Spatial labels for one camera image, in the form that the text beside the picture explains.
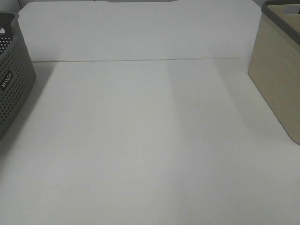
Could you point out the beige bin with grey rim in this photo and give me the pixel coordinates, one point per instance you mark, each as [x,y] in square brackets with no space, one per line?
[275,63]

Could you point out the grey perforated plastic basket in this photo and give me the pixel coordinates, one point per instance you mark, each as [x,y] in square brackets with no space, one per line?
[17,74]

